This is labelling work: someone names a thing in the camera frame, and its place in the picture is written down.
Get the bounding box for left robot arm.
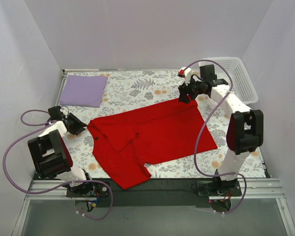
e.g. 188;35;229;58
28;106;95;197

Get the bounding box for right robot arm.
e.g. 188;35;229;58
178;59;264;197

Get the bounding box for white plastic basket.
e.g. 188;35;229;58
207;57;259;105

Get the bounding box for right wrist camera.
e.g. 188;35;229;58
178;67;192;85

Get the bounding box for folded purple t shirt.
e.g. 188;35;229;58
59;75;108;108

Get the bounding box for aluminium frame rail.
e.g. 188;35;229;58
26;178;286;200

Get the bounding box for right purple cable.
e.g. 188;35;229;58
180;59;248;215

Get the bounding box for purple cable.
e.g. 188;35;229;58
2;110;113;221
180;59;248;215

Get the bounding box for red t shirt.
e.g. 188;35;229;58
88;99;217;189

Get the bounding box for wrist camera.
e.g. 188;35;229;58
60;106;69;118
178;67;192;85

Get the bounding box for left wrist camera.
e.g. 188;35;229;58
60;106;69;118

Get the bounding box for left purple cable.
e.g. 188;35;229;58
2;110;113;221

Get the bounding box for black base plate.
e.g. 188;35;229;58
66;178;241;208

